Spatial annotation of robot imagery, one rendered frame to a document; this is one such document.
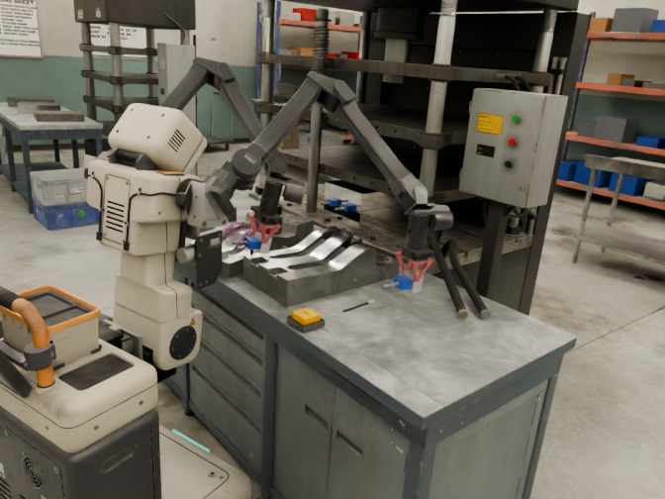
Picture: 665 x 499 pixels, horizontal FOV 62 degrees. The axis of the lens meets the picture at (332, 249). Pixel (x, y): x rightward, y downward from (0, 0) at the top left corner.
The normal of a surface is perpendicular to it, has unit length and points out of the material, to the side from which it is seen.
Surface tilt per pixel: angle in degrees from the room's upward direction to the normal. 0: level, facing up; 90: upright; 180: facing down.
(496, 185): 90
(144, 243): 90
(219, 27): 90
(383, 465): 90
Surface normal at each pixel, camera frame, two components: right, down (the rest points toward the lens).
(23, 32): 0.60, 0.30
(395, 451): -0.76, 0.16
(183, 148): 0.83, 0.23
